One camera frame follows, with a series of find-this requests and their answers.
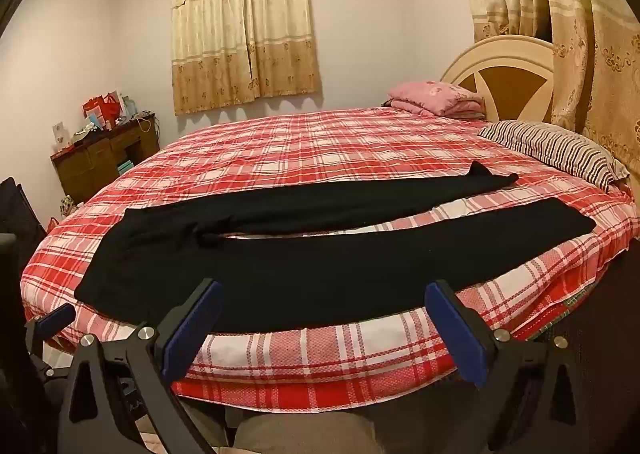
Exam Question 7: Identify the black pants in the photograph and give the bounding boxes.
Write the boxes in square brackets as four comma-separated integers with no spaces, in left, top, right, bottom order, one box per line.
[75,162,596,333]

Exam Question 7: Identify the black folding chair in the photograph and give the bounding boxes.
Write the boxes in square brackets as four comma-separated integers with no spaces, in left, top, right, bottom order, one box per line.
[0,177,47,272]

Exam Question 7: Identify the dark wooden desk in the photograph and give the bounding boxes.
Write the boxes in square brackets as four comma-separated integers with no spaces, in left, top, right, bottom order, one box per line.
[51,112,160,203]

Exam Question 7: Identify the teal box under desk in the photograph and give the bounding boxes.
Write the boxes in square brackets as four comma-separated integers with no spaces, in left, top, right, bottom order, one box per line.
[117,160,134,175]

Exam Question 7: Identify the white greeting card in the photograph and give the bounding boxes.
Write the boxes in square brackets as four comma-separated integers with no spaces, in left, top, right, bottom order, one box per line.
[52,122,70,151]

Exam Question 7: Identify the red plaid bed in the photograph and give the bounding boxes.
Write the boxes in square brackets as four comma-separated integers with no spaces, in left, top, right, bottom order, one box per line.
[20,106,640,414]

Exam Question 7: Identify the red gift bags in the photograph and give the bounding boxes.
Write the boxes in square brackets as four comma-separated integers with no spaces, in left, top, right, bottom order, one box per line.
[82,92,122,130]

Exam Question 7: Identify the striped pillow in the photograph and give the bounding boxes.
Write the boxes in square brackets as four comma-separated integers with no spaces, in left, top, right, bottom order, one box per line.
[478,120,630,192]

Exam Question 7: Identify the pink folded blanket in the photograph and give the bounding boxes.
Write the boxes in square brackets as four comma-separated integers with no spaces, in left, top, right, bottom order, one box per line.
[388,81,486,120]

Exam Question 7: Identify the cream round headboard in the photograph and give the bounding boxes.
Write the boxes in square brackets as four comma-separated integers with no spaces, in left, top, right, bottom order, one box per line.
[442,34,554,122]

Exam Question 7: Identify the beige window curtain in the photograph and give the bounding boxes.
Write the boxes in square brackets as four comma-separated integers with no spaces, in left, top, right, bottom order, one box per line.
[171,0,321,115]

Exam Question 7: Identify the beige floral side curtain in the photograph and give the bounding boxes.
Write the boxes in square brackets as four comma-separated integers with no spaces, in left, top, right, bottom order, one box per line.
[469,0,639,173]

